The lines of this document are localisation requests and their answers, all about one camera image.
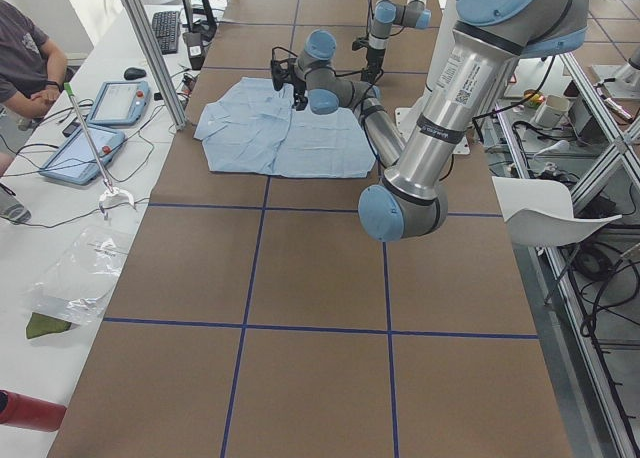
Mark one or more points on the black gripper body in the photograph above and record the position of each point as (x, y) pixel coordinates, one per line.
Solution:
(372, 58)
(298, 87)

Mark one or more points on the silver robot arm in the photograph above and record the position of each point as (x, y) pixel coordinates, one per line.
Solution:
(409, 200)
(380, 19)

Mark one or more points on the near blue teach pendant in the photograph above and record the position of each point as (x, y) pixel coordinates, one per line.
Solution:
(74, 163)

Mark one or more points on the black keyboard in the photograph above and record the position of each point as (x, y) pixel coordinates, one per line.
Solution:
(166, 27)

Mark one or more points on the aluminium frame post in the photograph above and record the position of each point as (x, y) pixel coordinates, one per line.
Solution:
(151, 50)

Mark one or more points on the green cloth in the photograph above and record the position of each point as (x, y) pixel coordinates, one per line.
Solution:
(40, 325)

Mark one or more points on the light blue button shirt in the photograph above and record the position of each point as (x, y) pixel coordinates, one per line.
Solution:
(253, 128)

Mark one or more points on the seated person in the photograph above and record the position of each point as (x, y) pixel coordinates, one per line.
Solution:
(33, 67)

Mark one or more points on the reacher grabber stick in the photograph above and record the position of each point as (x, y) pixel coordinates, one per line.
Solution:
(111, 191)

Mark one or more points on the far blue teach pendant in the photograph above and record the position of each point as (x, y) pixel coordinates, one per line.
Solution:
(119, 103)

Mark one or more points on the white plastic chair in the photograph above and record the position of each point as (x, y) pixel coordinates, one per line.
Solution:
(539, 213)

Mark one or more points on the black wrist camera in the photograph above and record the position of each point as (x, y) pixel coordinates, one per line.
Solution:
(359, 43)
(281, 72)

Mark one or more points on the white mug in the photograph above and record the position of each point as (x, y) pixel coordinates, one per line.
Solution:
(551, 111)

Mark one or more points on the blue teach pendant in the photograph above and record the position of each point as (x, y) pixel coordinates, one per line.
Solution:
(74, 163)
(119, 103)

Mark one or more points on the black computer mouse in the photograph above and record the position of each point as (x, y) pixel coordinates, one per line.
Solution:
(134, 73)

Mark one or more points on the clear plastic bag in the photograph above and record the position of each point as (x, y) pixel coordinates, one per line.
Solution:
(76, 288)

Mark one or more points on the red bottle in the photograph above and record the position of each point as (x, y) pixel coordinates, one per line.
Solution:
(26, 412)

